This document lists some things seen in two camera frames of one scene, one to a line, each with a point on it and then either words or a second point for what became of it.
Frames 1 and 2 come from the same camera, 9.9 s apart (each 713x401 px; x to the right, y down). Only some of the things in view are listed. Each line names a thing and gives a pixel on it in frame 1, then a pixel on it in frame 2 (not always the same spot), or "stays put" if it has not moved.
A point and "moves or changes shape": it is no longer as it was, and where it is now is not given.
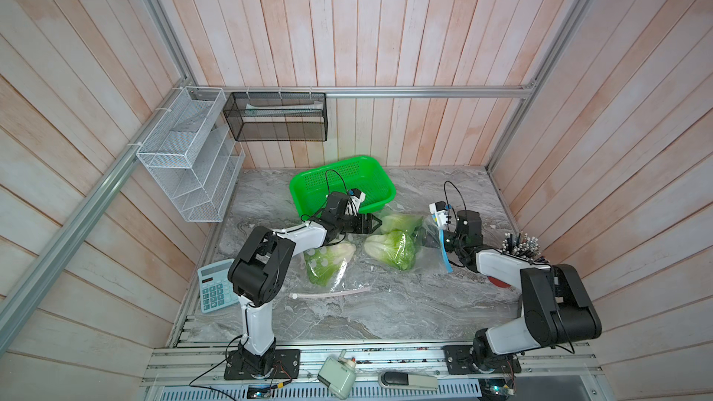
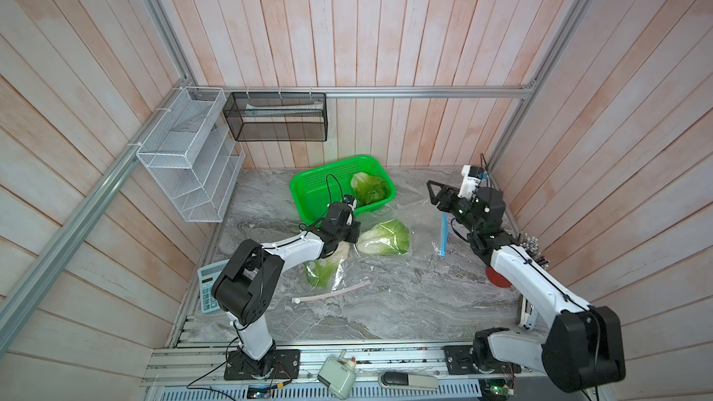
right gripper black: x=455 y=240 → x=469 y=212
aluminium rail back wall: x=356 y=90 stays put
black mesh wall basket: x=278 y=116 stays put
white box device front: x=340 y=375 stays put
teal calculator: x=215 y=290 stays put
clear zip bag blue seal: x=408 y=241 moves or changes shape
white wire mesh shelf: x=193 y=155 stays put
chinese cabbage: x=396 y=248 moves or changes shape
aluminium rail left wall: x=77 y=228 stays put
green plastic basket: x=310 y=188 stays put
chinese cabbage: x=403 y=223 → x=368 y=188
